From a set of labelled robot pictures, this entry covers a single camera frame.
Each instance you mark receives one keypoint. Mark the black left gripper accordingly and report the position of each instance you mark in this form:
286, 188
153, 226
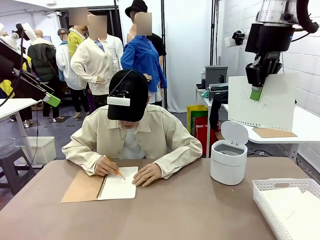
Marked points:
6, 62

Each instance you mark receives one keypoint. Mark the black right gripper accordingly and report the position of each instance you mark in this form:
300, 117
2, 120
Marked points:
270, 37

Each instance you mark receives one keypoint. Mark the scribbled white paper sheet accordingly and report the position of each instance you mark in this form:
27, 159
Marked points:
275, 112

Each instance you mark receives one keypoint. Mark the yellow pencil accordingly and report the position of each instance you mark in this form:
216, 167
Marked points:
121, 175

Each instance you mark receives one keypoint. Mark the brown spiral notebook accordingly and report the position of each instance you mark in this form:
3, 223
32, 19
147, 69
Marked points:
117, 190

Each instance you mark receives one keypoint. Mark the white paper stack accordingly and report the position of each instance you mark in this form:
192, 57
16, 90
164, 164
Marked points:
287, 212

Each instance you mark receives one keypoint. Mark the person left forearm beige sleeve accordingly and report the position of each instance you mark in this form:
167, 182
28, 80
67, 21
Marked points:
180, 160

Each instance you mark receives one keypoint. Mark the person right forearm beige sleeve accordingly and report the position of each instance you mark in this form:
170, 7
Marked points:
80, 157

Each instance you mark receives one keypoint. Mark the person right hand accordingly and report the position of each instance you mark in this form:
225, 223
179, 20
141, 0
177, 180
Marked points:
103, 167

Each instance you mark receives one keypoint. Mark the person left hand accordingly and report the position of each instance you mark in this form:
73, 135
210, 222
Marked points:
147, 175

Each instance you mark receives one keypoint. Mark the mannequin in black puffer vest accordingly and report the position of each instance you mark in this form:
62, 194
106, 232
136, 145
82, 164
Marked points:
42, 62

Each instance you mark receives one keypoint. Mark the white table with leg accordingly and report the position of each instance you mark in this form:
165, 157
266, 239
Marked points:
17, 103

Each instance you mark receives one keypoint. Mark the black tray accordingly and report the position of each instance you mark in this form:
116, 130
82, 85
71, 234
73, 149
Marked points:
220, 87

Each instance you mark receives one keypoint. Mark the grey box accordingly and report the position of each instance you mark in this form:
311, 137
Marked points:
216, 75

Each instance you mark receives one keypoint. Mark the black cloth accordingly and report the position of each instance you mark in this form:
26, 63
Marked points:
217, 102

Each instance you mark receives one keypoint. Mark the brown cardboard notebook cover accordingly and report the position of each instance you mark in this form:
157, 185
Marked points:
275, 133

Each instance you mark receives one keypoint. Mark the white storage box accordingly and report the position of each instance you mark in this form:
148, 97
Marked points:
45, 150

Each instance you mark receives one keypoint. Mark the mannequin in yellow shirt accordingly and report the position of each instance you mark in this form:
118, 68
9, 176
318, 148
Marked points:
73, 42

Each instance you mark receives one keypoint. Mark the mannequin in cream cardigan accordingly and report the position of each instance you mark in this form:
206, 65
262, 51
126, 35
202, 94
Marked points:
92, 57

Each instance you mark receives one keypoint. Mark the white desk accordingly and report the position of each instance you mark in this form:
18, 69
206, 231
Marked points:
307, 120

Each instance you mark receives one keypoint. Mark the teal cloth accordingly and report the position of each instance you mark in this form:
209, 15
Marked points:
205, 94

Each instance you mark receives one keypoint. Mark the white side table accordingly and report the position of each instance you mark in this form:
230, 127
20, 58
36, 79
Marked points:
206, 102

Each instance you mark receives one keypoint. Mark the black light stand pole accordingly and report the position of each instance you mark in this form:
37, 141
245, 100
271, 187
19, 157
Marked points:
163, 25
213, 30

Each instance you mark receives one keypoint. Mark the yellow green bag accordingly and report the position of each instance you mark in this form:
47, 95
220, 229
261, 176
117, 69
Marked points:
197, 108

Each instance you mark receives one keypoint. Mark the dark grey stool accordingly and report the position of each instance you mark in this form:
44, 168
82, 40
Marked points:
12, 160

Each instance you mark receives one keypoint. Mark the red bag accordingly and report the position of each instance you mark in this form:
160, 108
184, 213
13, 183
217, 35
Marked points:
202, 135

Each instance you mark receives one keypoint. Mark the person head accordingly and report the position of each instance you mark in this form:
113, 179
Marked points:
128, 124

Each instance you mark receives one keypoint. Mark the black cap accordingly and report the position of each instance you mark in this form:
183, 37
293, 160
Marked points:
135, 85

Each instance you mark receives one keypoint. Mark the white trash bin with lid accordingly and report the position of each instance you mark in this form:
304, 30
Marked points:
226, 170

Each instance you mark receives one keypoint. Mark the mannequin in blue shirt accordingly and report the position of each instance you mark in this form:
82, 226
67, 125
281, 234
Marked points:
145, 55

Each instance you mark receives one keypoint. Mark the mannequin in black tee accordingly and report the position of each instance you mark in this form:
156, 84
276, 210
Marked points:
160, 45

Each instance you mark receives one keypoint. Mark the person torso beige jacket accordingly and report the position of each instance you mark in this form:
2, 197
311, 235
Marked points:
160, 130

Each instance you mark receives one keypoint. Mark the black bucket hat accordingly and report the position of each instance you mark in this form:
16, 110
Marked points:
136, 7

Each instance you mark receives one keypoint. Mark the white perforated plastic basket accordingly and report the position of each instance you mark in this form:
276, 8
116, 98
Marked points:
262, 212

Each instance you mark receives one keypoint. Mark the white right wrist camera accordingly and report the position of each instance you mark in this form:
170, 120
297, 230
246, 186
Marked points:
230, 41

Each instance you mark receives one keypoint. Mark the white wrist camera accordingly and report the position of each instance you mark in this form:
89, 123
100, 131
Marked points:
230, 41
30, 32

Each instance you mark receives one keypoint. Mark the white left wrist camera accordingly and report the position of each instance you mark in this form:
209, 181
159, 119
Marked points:
30, 32

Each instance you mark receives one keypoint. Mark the white head camera with mount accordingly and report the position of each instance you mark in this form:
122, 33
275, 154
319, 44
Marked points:
118, 101

